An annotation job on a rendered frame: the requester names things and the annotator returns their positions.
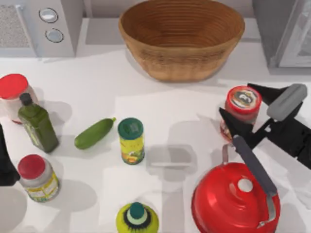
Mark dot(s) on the red jar with printed lid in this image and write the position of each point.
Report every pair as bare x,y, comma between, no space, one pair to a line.
243,104

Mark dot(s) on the glass cabinet door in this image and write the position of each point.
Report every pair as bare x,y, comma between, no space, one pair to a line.
300,41

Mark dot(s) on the grey cabinet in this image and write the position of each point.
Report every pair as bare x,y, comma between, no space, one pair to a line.
267,31

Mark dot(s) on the brown woven basket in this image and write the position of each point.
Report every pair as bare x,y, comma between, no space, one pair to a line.
181,55

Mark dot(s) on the yellow can with green lid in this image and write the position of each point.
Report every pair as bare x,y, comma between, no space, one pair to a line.
131,143

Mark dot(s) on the yellow-green bottle with teal cap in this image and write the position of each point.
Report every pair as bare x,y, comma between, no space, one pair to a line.
137,218

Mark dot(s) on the green cucumber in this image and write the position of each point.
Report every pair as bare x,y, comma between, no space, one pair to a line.
93,134

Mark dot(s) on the pale microwave oven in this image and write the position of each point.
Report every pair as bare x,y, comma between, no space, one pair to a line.
70,26

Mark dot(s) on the dark green bottle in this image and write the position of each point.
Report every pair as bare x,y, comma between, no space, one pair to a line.
40,126

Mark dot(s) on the round microwave knob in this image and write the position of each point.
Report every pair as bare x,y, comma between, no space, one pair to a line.
54,35
48,15

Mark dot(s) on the grey jar with red lid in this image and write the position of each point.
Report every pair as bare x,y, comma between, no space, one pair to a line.
39,179

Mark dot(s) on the white jar with red lid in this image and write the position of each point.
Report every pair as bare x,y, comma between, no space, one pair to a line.
12,87

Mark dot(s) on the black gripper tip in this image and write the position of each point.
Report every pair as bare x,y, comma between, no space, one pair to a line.
7,165

